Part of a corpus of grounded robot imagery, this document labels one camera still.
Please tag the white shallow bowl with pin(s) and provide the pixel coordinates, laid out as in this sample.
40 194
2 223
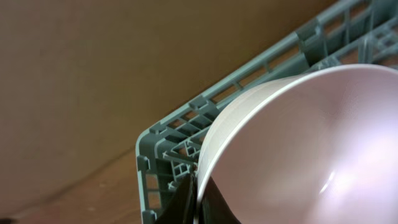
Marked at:
314 148

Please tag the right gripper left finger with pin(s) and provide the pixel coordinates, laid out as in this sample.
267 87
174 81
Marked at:
181 209

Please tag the grey dishwasher rack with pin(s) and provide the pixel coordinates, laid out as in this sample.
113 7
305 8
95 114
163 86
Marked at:
348 32

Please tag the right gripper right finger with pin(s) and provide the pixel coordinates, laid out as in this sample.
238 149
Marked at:
213 207

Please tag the cardboard box backdrop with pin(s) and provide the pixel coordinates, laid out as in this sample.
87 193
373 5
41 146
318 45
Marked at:
81 79

